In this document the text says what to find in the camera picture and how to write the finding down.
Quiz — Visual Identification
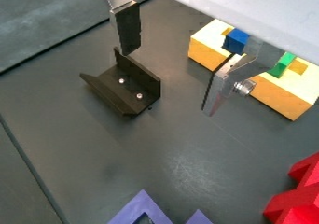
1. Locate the red interlocking block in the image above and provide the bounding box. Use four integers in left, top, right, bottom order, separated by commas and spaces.
263, 152, 319, 224

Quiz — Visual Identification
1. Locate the yellow slotted board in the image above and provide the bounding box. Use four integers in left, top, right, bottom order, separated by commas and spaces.
188, 20, 319, 120

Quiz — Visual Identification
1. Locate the blue rectangular bar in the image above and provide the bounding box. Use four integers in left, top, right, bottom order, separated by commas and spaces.
223, 29, 250, 55

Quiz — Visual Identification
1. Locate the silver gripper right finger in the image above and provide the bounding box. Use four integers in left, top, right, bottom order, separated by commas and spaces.
202, 36, 286, 116

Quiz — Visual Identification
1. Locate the green rectangular bar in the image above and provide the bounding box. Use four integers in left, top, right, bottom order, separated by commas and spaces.
267, 52, 295, 78

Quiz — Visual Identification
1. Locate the black angle bracket fixture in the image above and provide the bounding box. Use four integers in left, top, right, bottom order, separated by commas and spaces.
80, 48, 160, 117

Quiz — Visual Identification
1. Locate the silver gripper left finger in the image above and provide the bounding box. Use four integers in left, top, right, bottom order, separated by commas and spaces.
106, 0, 140, 56

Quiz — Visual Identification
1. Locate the purple interlocking block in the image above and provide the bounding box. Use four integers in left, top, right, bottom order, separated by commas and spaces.
107, 189, 214, 224

